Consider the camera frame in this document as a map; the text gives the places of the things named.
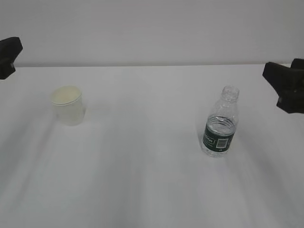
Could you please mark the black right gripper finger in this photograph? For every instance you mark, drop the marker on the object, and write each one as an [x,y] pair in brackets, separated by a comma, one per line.
[288,82]

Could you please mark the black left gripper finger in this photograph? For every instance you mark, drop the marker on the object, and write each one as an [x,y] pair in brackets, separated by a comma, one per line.
[10,48]

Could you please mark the white paper cup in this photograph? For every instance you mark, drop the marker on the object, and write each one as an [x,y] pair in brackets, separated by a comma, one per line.
[68,105]

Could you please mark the clear plastic water bottle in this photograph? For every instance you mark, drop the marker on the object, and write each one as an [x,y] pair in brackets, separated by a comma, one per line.
[221,123]

